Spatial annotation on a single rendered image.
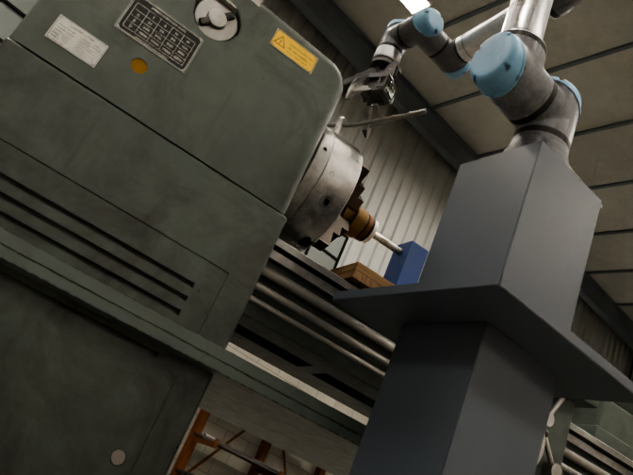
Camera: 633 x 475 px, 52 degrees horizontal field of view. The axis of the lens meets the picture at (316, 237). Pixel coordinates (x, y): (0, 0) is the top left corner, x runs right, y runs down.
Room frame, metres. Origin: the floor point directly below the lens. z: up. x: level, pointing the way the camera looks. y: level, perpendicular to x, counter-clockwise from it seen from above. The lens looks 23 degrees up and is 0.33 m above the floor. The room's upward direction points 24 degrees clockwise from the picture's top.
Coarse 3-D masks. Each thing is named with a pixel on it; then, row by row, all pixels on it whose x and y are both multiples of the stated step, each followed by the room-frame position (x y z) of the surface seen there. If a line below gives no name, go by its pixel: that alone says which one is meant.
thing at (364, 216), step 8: (344, 208) 1.53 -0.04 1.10; (352, 208) 1.50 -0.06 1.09; (360, 208) 1.49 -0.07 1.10; (344, 216) 1.50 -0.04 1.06; (352, 216) 1.50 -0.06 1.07; (360, 216) 1.49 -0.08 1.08; (368, 216) 1.52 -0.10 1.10; (352, 224) 1.49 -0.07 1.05; (360, 224) 1.50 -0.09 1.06; (368, 224) 1.51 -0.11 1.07; (352, 232) 1.52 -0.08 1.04; (360, 232) 1.52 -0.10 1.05; (368, 232) 1.52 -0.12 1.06; (360, 240) 1.55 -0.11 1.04
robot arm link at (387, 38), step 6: (390, 24) 1.44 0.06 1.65; (396, 24) 1.43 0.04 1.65; (384, 30) 1.46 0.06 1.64; (390, 30) 1.43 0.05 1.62; (396, 30) 1.41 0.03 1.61; (384, 36) 1.44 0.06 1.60; (390, 36) 1.43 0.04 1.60; (396, 36) 1.42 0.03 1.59; (384, 42) 1.44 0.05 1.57; (390, 42) 1.43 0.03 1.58; (396, 42) 1.43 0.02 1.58; (402, 48) 1.44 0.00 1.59; (408, 48) 1.44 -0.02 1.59; (402, 54) 1.45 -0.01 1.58
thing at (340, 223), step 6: (336, 222) 1.48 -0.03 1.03; (342, 222) 1.49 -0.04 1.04; (348, 222) 1.50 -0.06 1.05; (330, 228) 1.47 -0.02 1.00; (336, 228) 1.48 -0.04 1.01; (342, 228) 1.49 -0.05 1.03; (348, 228) 1.49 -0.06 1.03; (324, 234) 1.46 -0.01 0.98; (330, 234) 1.46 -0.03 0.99; (336, 234) 1.47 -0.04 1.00; (342, 234) 1.51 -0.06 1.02; (300, 240) 1.45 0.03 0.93; (306, 240) 1.45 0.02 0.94; (318, 240) 1.45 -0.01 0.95; (324, 240) 1.45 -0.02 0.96; (330, 240) 1.46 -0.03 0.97; (306, 246) 1.47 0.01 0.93; (318, 246) 1.47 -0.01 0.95; (324, 246) 1.47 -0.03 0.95
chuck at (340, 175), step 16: (336, 144) 1.34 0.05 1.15; (336, 160) 1.33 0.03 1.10; (352, 160) 1.35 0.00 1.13; (320, 176) 1.32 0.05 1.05; (336, 176) 1.33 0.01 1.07; (352, 176) 1.34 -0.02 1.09; (320, 192) 1.34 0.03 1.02; (336, 192) 1.34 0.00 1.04; (304, 208) 1.36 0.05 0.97; (320, 208) 1.36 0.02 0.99; (336, 208) 1.36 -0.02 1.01; (288, 224) 1.40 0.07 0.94; (304, 224) 1.39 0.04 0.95; (320, 224) 1.39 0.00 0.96; (288, 240) 1.46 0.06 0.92
